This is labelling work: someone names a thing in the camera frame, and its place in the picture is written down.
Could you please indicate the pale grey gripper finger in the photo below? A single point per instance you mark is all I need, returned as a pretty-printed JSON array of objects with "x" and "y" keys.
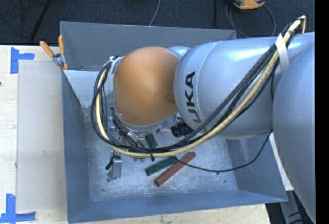
[
  {"x": 117, "y": 168},
  {"x": 110, "y": 175}
]

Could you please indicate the grey metal bin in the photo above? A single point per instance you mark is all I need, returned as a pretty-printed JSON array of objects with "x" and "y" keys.
[{"x": 133, "y": 192}]

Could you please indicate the dark green flat block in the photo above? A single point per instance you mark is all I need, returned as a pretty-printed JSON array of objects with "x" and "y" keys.
[{"x": 156, "y": 167}]

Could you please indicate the red-brown flat block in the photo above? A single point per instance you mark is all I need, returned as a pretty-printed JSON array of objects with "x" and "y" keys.
[{"x": 172, "y": 171}]

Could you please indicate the pale flat board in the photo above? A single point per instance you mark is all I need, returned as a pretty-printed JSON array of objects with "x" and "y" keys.
[{"x": 38, "y": 128}]

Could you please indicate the black cylinder on white bracket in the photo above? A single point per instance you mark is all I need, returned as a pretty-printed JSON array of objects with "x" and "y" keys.
[{"x": 181, "y": 129}]

